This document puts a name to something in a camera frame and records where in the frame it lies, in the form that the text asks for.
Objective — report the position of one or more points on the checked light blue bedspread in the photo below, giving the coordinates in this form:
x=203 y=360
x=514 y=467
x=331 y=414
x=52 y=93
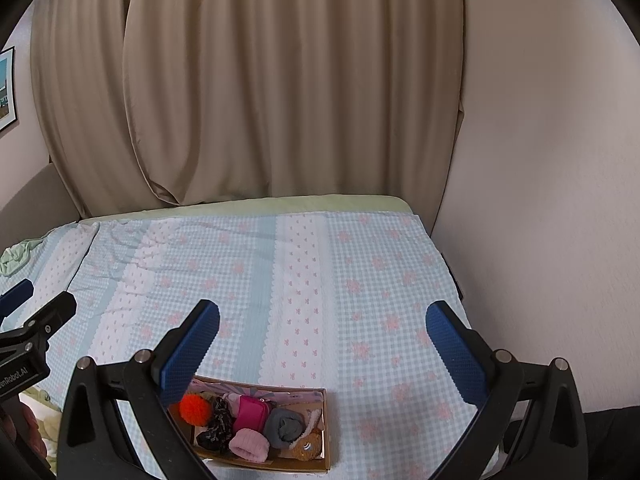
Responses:
x=310 y=270

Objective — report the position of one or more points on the magenta pouch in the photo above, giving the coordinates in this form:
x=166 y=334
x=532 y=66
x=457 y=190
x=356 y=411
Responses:
x=250 y=410

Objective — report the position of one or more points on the beige headboard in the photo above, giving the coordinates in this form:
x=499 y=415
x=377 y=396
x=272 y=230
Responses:
x=30 y=195

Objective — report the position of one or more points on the black dotted scrunchie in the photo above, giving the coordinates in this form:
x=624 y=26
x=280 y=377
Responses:
x=212 y=437

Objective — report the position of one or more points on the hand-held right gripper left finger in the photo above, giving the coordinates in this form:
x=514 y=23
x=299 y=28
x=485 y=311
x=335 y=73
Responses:
x=192 y=345

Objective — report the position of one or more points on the black cloth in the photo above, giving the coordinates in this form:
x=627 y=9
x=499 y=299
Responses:
x=220 y=409

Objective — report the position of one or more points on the pink fuzzy sock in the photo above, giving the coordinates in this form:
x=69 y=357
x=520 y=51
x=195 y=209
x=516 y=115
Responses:
x=248 y=444

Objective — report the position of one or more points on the pale green mattress sheet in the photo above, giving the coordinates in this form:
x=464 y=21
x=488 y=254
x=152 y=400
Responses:
x=300 y=204

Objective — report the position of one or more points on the light green cloth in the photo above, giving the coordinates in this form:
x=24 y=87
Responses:
x=17 y=257

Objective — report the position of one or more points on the orange fluffy pompom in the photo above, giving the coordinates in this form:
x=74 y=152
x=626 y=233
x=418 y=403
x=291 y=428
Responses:
x=195 y=407

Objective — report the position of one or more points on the rolled grey sock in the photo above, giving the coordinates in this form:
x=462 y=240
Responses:
x=285 y=427

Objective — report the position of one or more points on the shallow cardboard box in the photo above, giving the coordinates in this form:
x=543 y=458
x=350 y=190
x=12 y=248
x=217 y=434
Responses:
x=320 y=435

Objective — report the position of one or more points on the dark cloth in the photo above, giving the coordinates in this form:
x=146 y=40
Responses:
x=610 y=440

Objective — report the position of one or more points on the wall poster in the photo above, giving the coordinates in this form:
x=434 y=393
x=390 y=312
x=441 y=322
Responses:
x=7 y=90

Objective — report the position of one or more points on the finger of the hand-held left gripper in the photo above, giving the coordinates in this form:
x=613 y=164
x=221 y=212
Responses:
x=17 y=294
x=55 y=310

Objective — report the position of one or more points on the brown plush toy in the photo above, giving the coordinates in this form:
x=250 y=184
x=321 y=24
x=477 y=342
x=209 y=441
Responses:
x=306 y=447

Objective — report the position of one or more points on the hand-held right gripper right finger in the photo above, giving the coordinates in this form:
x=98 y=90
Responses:
x=455 y=350

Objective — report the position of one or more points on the beige curtain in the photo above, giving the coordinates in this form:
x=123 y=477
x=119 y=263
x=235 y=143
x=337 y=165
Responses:
x=290 y=70
x=80 y=85

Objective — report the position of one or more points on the person's left hand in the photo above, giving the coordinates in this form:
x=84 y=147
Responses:
x=30 y=425

